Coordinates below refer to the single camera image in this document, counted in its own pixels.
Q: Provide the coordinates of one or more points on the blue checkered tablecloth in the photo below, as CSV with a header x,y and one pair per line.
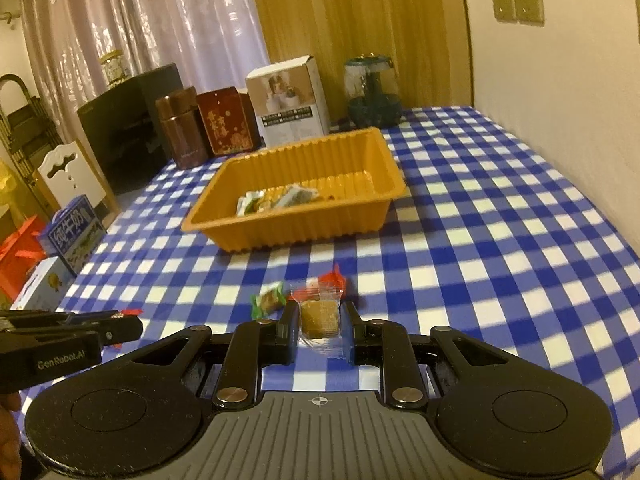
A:
x,y
500,210

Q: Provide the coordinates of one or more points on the green glass jar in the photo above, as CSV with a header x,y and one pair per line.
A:
x,y
372,105

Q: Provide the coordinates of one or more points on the white and blue box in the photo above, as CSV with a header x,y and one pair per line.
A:
x,y
45,282

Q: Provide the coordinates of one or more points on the dark metal rack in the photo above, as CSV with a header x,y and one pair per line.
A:
x,y
20,110

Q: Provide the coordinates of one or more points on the clear packet of dark snacks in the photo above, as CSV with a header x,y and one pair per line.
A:
x,y
295,196

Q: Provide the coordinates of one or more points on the white carved wooden panel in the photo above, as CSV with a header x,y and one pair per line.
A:
x,y
65,175

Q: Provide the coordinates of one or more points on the clear packet with brown cake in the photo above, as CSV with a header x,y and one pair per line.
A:
x,y
320,317

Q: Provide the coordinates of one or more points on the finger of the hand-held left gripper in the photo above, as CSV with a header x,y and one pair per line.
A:
x,y
122,329
60,315

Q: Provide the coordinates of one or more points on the black box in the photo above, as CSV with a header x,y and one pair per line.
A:
x,y
125,125

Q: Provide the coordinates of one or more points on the small white jar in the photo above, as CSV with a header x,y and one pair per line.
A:
x,y
115,67

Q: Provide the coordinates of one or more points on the blue milk carton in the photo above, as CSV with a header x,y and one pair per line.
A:
x,y
70,232

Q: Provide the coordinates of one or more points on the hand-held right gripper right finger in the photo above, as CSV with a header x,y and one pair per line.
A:
x,y
357,340

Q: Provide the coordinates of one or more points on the beige wall outlet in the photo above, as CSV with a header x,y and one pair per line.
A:
x,y
527,0
501,0

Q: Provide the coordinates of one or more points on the orange plastic tray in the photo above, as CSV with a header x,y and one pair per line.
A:
x,y
300,230

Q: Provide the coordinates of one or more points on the red gift bag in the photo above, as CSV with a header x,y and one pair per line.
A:
x,y
20,260

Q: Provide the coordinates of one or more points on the sheer pink curtain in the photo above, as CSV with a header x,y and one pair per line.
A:
x,y
175,20

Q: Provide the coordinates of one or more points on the dark red tin box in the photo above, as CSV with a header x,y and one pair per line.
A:
x,y
225,120

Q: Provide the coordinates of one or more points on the green candy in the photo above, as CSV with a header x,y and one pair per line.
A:
x,y
269,300

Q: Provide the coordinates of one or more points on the white cardboard box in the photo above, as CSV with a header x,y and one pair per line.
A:
x,y
290,110

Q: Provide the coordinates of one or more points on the small red candy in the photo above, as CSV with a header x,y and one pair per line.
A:
x,y
332,280

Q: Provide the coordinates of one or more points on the yellow bag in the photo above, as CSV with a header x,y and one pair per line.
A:
x,y
7,185

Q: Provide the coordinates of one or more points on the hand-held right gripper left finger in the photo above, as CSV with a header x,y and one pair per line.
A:
x,y
287,335

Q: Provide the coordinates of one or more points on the brown cylindrical canister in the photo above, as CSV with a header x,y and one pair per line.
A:
x,y
180,130

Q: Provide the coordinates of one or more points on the person's left hand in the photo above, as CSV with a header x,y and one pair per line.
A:
x,y
9,430

